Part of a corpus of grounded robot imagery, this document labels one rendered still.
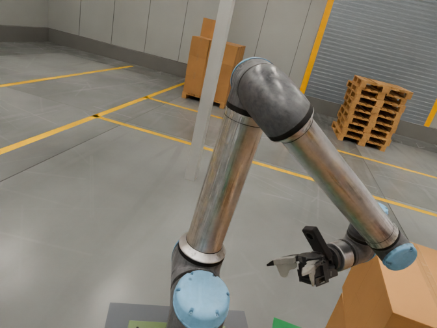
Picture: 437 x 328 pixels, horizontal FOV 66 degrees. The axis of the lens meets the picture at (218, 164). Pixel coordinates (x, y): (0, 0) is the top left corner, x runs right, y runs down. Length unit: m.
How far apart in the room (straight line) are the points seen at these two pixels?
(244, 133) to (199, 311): 0.45
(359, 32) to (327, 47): 0.85
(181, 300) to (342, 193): 0.47
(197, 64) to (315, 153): 6.92
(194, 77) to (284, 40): 3.33
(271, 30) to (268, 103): 9.33
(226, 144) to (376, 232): 0.44
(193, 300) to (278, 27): 9.40
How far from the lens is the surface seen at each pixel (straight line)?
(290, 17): 10.01
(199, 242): 1.00
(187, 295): 0.92
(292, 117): 0.70
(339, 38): 9.93
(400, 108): 7.81
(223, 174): 0.88
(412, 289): 1.60
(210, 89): 3.56
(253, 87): 0.72
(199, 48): 7.58
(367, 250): 1.18
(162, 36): 10.73
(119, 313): 1.31
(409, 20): 10.22
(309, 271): 0.97
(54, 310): 2.34
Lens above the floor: 1.72
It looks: 22 degrees down
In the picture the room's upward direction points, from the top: 14 degrees clockwise
